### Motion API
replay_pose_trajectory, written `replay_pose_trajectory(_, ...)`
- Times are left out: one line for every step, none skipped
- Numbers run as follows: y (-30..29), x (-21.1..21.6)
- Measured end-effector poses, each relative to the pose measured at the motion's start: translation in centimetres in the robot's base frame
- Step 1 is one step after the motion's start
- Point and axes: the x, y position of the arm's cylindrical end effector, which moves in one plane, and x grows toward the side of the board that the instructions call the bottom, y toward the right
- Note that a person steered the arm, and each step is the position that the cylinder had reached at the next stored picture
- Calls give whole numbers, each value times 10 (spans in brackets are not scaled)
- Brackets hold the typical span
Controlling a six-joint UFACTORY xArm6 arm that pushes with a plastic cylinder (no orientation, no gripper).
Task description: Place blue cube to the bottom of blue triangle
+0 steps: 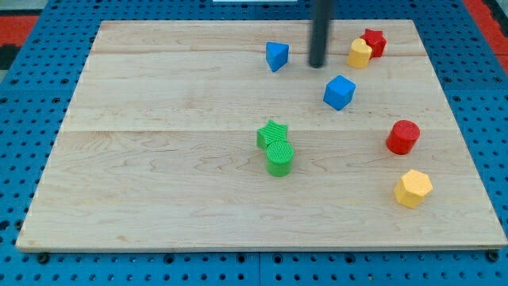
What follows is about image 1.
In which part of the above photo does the green star block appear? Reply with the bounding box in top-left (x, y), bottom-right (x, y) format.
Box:
top-left (256, 119), bottom-right (288, 150)

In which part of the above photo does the blue cube block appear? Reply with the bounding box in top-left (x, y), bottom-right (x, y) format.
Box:
top-left (323, 75), bottom-right (356, 110)

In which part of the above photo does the green cylinder block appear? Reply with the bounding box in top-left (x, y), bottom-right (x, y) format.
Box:
top-left (266, 141), bottom-right (294, 177)

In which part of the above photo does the blue triangle block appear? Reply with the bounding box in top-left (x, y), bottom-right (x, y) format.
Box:
top-left (265, 41), bottom-right (290, 72)

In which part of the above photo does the yellow hexagon block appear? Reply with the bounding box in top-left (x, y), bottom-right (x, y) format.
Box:
top-left (394, 169), bottom-right (433, 209)

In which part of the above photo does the red cylinder block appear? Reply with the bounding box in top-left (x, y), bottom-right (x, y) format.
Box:
top-left (386, 120), bottom-right (421, 155)

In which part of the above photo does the light wooden board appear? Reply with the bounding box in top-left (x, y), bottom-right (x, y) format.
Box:
top-left (17, 20), bottom-right (507, 253)

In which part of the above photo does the red star block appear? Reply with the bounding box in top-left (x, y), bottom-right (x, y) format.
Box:
top-left (360, 29), bottom-right (387, 59)

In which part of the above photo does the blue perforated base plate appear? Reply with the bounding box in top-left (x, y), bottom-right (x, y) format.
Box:
top-left (1, 0), bottom-right (507, 285)

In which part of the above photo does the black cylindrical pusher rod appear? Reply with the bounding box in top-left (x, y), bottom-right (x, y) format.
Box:
top-left (309, 0), bottom-right (333, 68)

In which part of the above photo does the yellow heart block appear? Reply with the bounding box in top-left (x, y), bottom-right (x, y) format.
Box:
top-left (347, 38), bottom-right (372, 68)

